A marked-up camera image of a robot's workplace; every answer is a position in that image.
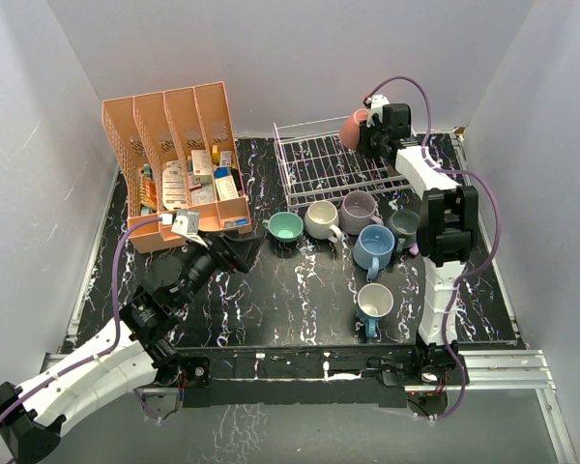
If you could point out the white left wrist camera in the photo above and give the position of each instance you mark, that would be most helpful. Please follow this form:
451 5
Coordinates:
186 224

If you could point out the peach plastic file organizer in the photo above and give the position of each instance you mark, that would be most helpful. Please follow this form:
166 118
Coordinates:
146 131

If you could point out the white mug blue handle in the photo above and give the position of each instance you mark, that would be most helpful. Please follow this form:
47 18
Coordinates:
374 302

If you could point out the teal green cup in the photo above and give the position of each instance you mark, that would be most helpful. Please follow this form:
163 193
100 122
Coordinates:
286 227

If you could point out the cream speckled mug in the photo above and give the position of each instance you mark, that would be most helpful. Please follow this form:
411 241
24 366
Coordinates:
321 221

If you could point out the dark grey-green mug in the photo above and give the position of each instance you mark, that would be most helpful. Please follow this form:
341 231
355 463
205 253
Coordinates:
404 225

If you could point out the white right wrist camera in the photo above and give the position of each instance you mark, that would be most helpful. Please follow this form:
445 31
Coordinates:
375 105

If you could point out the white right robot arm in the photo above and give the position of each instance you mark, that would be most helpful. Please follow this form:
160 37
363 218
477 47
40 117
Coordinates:
448 228

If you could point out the white wire dish rack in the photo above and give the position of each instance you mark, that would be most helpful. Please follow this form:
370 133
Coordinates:
313 165

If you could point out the white red medicine box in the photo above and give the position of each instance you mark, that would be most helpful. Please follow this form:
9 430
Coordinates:
201 164

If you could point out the blue round container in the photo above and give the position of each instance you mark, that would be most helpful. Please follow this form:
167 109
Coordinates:
222 172

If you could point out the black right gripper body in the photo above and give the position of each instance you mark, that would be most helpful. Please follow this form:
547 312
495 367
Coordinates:
372 139

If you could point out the lavender wide mug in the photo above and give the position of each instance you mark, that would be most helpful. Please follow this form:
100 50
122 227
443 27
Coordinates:
358 209

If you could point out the yellow small box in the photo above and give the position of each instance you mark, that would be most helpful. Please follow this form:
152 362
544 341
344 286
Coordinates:
215 155

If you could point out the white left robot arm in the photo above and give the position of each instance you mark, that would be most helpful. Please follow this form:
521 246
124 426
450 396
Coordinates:
131 351

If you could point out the orange medicine box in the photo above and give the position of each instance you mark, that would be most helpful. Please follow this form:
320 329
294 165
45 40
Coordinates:
148 193

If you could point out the pink mug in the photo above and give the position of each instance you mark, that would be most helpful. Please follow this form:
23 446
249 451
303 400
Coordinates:
349 133

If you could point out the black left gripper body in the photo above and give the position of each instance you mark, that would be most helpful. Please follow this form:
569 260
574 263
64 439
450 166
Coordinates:
222 259

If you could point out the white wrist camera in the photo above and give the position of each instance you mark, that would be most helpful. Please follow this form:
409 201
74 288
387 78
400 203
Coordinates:
186 224
375 105

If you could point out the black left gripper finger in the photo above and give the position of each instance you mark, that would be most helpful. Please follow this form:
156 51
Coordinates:
243 255
241 241

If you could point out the white blister pack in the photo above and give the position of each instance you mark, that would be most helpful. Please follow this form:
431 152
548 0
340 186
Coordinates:
173 190

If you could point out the light blue mug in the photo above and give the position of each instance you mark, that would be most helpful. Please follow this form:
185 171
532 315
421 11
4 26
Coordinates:
373 249

